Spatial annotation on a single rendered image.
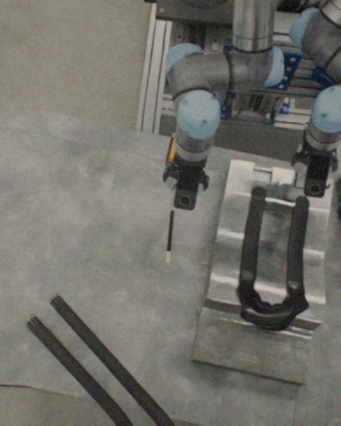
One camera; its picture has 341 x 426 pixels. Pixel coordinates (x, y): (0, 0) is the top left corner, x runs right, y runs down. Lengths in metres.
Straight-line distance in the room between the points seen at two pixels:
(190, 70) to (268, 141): 1.22
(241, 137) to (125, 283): 1.02
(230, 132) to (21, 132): 0.95
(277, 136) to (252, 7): 1.27
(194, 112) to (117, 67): 1.64
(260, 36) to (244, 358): 0.70
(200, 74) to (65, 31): 1.73
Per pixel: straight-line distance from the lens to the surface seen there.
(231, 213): 1.39
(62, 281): 1.42
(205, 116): 1.01
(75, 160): 1.53
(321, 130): 1.12
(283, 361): 1.36
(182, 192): 1.17
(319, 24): 1.17
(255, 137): 2.27
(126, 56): 2.67
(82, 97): 2.56
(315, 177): 1.26
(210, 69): 1.09
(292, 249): 1.40
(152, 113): 2.25
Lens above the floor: 2.18
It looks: 69 degrees down
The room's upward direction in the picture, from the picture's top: 8 degrees clockwise
